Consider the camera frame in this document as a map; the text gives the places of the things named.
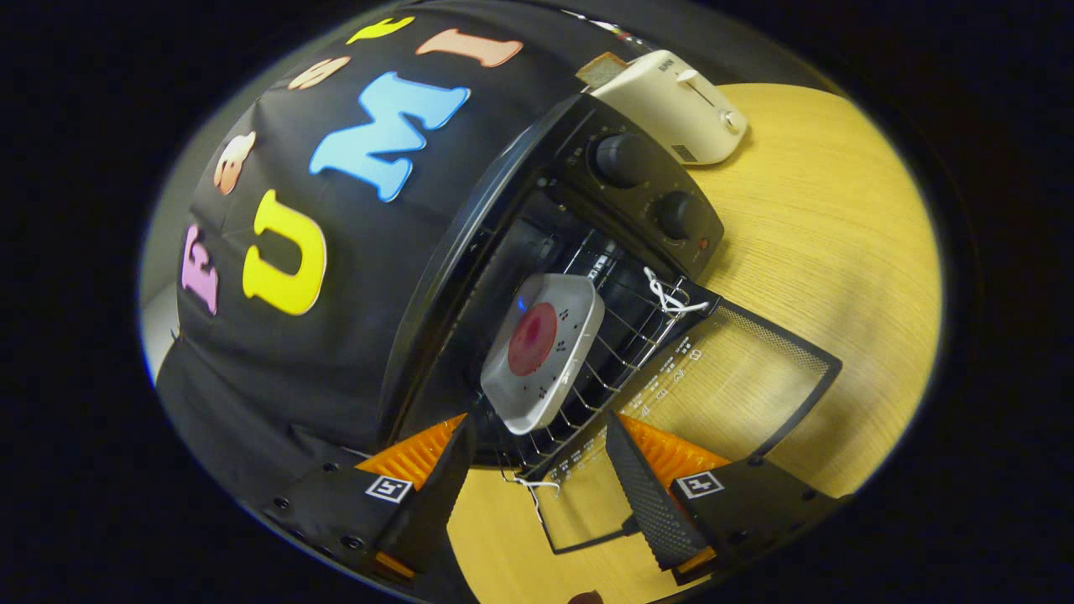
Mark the white toaster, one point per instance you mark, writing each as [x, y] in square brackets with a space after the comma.
[680, 105]

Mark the white square plate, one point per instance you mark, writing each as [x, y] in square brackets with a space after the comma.
[570, 310]

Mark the black toaster oven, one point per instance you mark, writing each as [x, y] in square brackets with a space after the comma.
[638, 176]

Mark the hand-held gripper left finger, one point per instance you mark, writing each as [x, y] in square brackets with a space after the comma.
[436, 503]

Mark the brown bread slice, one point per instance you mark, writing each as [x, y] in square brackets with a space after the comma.
[600, 70]

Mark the pink meat slice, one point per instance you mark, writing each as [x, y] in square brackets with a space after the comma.
[532, 340]

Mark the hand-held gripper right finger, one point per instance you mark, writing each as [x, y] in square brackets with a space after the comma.
[646, 503]

